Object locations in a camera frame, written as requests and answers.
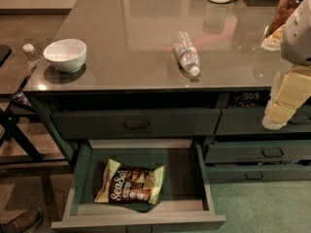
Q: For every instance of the clear jar of snacks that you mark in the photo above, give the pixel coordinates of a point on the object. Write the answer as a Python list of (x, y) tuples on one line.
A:
[(284, 9)]

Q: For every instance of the white ceramic bowl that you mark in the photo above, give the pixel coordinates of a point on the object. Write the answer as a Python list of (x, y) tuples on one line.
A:
[(67, 55)]

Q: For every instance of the open middle left drawer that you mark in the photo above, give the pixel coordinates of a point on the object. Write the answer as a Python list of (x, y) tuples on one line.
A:
[(184, 203)]

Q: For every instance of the grey counter cabinet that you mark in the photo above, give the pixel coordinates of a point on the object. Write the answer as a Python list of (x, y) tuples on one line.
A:
[(131, 65)]

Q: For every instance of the middle right drawer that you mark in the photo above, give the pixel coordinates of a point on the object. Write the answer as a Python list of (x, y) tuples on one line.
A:
[(258, 151)]

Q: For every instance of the bottom right drawer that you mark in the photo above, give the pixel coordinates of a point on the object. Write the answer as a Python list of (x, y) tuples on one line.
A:
[(258, 173)]

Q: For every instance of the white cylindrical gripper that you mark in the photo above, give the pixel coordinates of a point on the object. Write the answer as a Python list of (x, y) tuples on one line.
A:
[(298, 38)]

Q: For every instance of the small bottle with white cap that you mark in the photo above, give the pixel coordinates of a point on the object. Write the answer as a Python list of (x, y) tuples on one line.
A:
[(33, 58)]

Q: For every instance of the top right drawer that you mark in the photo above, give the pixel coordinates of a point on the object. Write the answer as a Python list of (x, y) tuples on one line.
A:
[(248, 121)]

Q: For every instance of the brown SeaSalt chip bag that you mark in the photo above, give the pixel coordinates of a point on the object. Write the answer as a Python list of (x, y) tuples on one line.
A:
[(128, 184)]

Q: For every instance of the dark snack bag in drawer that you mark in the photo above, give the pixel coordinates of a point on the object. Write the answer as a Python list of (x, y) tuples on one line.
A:
[(248, 99)]

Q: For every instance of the brown leather shoe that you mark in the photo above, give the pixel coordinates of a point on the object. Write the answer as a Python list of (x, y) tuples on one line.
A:
[(27, 222)]

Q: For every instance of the black side table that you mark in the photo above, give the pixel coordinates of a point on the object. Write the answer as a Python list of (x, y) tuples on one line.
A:
[(20, 107)]

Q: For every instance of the clear plastic water bottle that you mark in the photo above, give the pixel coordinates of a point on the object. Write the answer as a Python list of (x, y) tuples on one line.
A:
[(186, 53)]

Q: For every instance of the top left drawer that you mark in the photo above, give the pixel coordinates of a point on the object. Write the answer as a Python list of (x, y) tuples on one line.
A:
[(138, 124)]

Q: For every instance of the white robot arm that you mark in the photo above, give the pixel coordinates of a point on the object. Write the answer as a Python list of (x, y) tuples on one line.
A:
[(295, 40)]

